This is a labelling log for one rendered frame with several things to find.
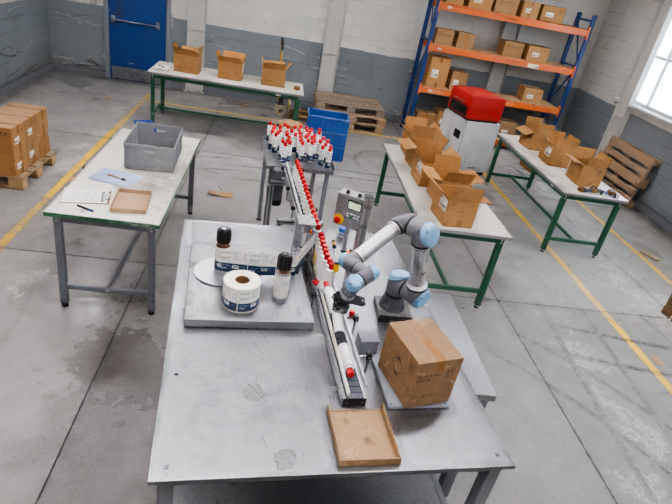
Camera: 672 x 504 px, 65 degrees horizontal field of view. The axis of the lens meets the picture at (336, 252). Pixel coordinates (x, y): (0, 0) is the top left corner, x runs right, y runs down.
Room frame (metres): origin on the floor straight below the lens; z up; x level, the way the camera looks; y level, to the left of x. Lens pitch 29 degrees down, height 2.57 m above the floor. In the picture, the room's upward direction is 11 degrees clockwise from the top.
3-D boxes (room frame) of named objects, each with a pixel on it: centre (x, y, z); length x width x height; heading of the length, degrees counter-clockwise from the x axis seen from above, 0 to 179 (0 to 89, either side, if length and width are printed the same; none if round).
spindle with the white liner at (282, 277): (2.44, 0.26, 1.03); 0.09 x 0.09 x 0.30
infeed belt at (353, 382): (2.58, 0.01, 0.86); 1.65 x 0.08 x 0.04; 16
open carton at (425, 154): (5.15, -0.76, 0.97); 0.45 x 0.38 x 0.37; 103
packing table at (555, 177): (6.82, -2.56, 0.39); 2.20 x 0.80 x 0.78; 10
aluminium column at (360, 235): (2.67, -0.12, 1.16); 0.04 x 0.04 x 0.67; 16
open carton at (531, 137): (7.42, -2.40, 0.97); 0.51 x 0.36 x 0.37; 103
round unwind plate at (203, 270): (2.59, 0.63, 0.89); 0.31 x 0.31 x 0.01
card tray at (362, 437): (1.63, -0.26, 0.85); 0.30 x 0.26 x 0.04; 16
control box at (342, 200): (2.71, -0.04, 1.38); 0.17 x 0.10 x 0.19; 71
